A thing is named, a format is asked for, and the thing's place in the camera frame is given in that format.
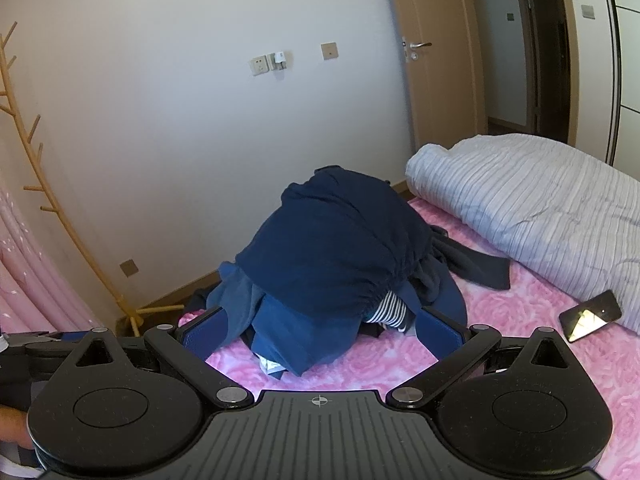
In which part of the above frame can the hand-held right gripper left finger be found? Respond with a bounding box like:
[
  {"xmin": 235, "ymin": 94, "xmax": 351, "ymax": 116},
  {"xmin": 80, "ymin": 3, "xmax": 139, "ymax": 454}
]
[{"xmin": 65, "ymin": 306, "xmax": 256, "ymax": 409}]

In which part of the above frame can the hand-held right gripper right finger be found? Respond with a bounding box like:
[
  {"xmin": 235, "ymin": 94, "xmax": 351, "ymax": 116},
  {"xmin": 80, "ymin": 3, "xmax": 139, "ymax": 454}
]
[{"xmin": 385, "ymin": 306, "xmax": 576, "ymax": 409}]

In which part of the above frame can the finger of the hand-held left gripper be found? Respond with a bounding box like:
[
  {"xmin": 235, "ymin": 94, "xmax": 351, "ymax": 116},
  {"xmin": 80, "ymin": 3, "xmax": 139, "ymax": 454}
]
[{"xmin": 22, "ymin": 331, "xmax": 91, "ymax": 361}]

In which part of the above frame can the navy blue garment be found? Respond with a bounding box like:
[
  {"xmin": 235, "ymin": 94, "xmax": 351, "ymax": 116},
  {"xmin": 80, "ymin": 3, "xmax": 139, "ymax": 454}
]
[{"xmin": 235, "ymin": 166, "xmax": 434, "ymax": 322}]

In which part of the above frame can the pile of dark clothes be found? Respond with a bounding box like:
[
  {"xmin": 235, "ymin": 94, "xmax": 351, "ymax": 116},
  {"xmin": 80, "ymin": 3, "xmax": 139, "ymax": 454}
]
[{"xmin": 218, "ymin": 230, "xmax": 469, "ymax": 379}]

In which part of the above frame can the person's left hand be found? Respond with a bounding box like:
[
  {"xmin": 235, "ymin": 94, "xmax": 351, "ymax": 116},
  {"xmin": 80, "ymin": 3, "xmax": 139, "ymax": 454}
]
[{"xmin": 0, "ymin": 406, "xmax": 32, "ymax": 449}]

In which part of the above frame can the striped shirt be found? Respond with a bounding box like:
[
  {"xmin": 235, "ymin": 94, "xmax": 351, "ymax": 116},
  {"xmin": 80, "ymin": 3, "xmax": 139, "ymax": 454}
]
[{"xmin": 364, "ymin": 290, "xmax": 417, "ymax": 334}]

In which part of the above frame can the pink curtain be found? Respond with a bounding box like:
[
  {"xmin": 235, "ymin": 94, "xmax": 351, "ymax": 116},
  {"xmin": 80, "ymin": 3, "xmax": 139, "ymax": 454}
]
[{"xmin": 0, "ymin": 175, "xmax": 119, "ymax": 337}]

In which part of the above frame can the black garment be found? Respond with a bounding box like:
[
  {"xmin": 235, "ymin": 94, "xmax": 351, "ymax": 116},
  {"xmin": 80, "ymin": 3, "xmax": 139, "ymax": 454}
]
[{"xmin": 429, "ymin": 224, "xmax": 512, "ymax": 291}]

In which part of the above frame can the pink rose blanket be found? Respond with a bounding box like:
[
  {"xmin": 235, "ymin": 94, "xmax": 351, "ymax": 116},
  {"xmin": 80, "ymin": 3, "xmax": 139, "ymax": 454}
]
[{"xmin": 177, "ymin": 195, "xmax": 640, "ymax": 480}]

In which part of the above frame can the black smartphone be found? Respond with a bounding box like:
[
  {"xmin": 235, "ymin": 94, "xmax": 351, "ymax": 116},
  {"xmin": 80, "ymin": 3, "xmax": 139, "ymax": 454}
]
[{"xmin": 558, "ymin": 289, "xmax": 623, "ymax": 345}]

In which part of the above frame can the grey striped duvet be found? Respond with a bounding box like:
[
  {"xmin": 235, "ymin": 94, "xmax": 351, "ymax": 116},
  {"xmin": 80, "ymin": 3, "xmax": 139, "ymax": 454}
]
[{"xmin": 405, "ymin": 134, "xmax": 640, "ymax": 336}]

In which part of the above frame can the wooden coat rack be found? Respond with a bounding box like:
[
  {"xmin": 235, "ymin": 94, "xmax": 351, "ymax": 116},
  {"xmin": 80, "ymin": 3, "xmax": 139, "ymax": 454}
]
[{"xmin": 0, "ymin": 21, "xmax": 187, "ymax": 337}]

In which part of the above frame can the wooden door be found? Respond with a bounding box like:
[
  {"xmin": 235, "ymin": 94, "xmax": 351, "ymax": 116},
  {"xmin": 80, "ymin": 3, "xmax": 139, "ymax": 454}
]
[{"xmin": 382, "ymin": 0, "xmax": 489, "ymax": 155}]

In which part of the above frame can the white wardrobe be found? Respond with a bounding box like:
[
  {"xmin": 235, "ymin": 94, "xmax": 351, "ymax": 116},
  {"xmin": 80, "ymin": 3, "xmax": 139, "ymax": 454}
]
[{"xmin": 562, "ymin": 0, "xmax": 640, "ymax": 182}]

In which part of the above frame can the silver door handle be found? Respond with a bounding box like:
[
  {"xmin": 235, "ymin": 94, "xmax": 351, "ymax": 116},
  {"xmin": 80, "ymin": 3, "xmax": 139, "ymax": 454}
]
[{"xmin": 402, "ymin": 35, "xmax": 432, "ymax": 61}]

